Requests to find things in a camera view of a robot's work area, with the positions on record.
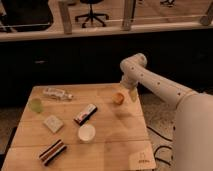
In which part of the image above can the small orange apple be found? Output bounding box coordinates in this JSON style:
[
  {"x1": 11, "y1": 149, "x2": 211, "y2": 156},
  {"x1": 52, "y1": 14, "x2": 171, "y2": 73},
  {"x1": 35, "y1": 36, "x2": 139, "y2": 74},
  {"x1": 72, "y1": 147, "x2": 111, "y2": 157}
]
[{"x1": 112, "y1": 92, "x2": 125, "y2": 105}]

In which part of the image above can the black white rectangular box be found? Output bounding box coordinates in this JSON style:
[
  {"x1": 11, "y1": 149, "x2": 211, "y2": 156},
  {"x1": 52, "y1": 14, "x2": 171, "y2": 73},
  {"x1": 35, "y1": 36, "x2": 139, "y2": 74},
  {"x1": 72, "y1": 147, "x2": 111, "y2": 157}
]
[{"x1": 74, "y1": 104, "x2": 97, "y2": 125}]

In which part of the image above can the pale square sponge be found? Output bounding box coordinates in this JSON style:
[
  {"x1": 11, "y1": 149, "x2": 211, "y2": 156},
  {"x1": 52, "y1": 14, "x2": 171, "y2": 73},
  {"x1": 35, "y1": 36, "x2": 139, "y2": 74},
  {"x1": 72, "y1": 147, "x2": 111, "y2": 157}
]
[{"x1": 43, "y1": 115, "x2": 64, "y2": 133}]

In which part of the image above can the clear plastic bottle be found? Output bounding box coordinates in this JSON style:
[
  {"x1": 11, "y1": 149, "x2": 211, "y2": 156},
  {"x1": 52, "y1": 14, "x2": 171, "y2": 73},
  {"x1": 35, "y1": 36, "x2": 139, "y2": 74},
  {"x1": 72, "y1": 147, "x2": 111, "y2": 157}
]
[{"x1": 43, "y1": 87, "x2": 73, "y2": 100}]

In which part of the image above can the striped brown black box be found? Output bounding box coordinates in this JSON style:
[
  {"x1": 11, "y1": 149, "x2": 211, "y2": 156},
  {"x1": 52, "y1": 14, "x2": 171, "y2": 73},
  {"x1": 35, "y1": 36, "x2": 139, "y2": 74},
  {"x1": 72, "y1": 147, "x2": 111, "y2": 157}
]
[{"x1": 39, "y1": 140, "x2": 67, "y2": 166}]

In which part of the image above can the black office chair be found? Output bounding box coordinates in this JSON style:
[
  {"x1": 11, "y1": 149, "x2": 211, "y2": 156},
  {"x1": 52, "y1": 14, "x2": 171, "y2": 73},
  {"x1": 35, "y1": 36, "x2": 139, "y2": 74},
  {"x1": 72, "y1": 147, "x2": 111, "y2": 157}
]
[{"x1": 75, "y1": 0, "x2": 109, "y2": 28}]

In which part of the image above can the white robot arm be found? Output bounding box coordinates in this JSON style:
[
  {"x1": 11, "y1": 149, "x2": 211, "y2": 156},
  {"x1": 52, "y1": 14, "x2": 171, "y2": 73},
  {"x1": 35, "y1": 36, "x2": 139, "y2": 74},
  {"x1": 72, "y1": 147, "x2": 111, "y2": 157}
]
[{"x1": 120, "y1": 53, "x2": 213, "y2": 171}]

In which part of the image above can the wooden folding table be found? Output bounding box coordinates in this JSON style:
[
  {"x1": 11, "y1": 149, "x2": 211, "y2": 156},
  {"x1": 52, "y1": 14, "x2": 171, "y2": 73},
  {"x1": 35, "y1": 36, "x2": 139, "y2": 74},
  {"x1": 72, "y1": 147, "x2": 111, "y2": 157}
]
[{"x1": 2, "y1": 83, "x2": 156, "y2": 171}]

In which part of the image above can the white paper cup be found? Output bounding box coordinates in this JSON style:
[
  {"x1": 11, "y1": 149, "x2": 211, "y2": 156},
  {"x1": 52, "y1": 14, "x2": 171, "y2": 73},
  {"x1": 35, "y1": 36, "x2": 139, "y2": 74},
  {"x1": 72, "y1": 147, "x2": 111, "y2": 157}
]
[{"x1": 78, "y1": 124, "x2": 96, "y2": 143}]

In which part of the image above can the black cable on floor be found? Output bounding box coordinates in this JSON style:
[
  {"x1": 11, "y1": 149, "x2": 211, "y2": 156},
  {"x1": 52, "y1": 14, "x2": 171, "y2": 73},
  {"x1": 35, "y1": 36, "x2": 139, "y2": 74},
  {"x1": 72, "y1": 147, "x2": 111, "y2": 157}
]
[{"x1": 146, "y1": 124, "x2": 175, "y2": 168}]

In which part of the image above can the green plastic cup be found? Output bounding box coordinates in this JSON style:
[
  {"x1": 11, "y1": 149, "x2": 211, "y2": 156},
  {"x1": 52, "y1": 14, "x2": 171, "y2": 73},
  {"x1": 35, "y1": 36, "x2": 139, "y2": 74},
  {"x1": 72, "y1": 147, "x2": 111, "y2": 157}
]
[{"x1": 28, "y1": 98, "x2": 43, "y2": 113}]

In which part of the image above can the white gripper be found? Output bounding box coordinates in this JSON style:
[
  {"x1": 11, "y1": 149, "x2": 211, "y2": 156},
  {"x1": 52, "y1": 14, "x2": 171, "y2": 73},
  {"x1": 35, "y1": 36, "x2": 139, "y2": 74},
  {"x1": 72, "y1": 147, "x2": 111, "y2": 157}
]
[{"x1": 120, "y1": 75, "x2": 138, "y2": 102}]

